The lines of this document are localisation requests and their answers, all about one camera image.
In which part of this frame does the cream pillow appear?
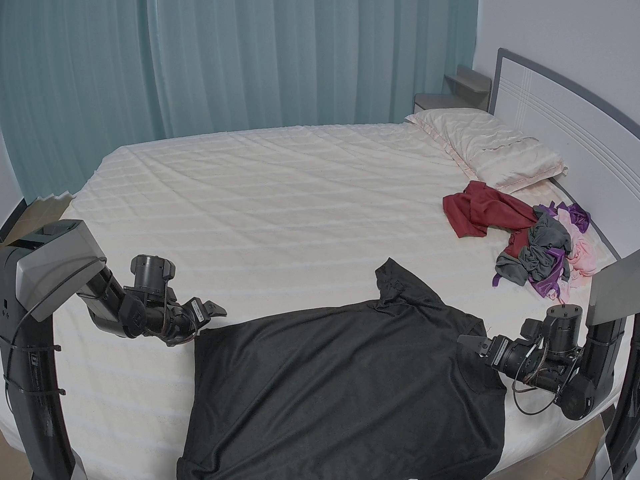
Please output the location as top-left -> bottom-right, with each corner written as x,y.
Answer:
405,108 -> 570,192

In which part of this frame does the black cable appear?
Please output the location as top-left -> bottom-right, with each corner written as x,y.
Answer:
511,385 -> 568,416
17,255 -> 108,324

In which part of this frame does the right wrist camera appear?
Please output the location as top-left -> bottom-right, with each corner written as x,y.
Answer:
520,318 -> 548,346

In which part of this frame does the blue-green curtain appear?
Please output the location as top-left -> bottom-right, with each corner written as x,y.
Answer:
0,0 -> 481,204

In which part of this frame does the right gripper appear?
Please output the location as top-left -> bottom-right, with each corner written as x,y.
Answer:
457,335 -> 556,389

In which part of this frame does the bed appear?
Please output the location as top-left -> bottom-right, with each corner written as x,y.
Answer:
0,47 -> 640,480

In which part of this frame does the dark red garment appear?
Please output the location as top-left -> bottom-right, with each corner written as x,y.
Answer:
442,180 -> 543,259

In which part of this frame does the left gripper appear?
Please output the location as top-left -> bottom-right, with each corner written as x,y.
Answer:
145,295 -> 228,346

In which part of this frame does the black T-shirt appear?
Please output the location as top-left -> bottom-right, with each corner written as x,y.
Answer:
176,257 -> 507,480

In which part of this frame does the grey bedside table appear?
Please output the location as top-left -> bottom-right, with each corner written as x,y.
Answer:
414,64 -> 493,115

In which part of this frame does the pile of clothes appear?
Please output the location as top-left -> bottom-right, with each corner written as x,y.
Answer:
492,202 -> 600,301

